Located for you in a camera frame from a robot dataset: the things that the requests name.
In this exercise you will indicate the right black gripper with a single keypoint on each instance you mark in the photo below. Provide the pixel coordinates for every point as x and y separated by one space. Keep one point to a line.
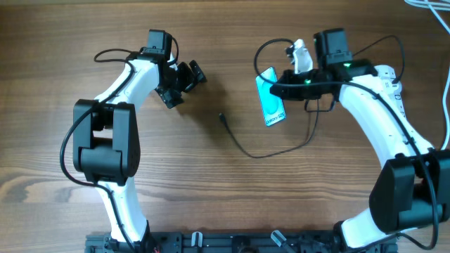
289 93

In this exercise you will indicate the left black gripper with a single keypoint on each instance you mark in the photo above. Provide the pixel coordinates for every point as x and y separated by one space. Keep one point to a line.
188 79

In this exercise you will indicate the blue Galaxy smartphone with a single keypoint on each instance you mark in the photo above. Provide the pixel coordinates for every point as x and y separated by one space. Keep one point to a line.
272 106

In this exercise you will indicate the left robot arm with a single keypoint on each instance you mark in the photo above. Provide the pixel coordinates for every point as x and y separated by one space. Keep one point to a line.
106 145

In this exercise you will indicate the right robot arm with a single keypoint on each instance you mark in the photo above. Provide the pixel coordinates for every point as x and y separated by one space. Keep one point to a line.
411 191

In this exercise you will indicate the white power strip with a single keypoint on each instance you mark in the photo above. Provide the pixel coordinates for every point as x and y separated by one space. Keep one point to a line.
393 90

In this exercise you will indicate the black mounting rail base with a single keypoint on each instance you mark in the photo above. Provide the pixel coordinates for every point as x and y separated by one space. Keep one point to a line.
176 242

